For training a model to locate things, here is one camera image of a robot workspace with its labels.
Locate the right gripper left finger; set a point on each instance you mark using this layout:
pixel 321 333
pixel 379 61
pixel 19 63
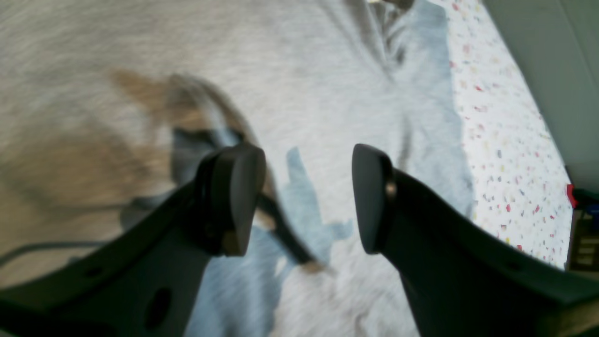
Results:
pixel 145 282

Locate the terrazzo pattern table cover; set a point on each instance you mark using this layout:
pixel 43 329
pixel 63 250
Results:
pixel 519 178

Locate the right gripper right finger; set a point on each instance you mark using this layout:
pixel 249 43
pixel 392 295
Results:
pixel 459 280

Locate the grey T-shirt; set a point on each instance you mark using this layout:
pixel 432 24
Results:
pixel 108 106

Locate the red corner clamp right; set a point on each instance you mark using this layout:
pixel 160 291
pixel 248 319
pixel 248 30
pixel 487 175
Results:
pixel 570 195

